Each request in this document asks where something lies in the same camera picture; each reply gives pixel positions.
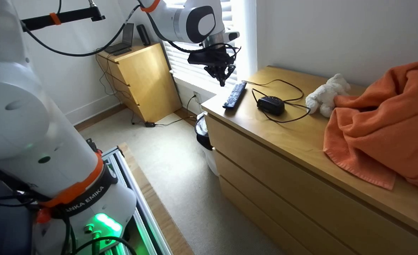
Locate black box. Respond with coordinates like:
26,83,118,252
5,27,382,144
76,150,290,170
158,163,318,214
136,23,153,48

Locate black remote control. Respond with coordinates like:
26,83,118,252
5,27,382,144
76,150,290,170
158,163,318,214
222,81,250,113

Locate white window blinds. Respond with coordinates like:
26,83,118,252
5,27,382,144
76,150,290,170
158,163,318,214
151,0,241,96

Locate black power adapter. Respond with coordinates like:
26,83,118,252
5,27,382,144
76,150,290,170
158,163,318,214
257,95,287,117

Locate large wooden dresser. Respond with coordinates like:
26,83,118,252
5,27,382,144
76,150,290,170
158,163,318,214
200,65,418,255

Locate black and white bin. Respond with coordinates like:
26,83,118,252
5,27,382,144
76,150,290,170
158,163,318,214
193,110,220,176

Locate small wooden dresser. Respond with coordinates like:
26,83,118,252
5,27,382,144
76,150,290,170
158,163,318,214
94,41,185,127

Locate black camera mount rod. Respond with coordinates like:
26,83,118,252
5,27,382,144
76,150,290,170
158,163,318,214
20,4,108,34

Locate white plush toy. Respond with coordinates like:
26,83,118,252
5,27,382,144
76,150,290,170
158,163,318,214
305,72,353,119

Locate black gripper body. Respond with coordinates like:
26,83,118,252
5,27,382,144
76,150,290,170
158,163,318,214
187,41,243,75

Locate orange blanket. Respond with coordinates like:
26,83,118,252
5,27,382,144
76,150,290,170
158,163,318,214
322,61,418,198

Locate black adapter cable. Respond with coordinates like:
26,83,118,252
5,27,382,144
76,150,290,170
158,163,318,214
246,76,314,125

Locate grey laptop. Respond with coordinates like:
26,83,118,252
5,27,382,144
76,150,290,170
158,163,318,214
102,21,136,57

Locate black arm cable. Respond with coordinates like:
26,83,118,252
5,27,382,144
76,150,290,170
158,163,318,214
23,3,144,59

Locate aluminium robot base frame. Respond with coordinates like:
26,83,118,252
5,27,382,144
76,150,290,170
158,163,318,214
78,139,175,255

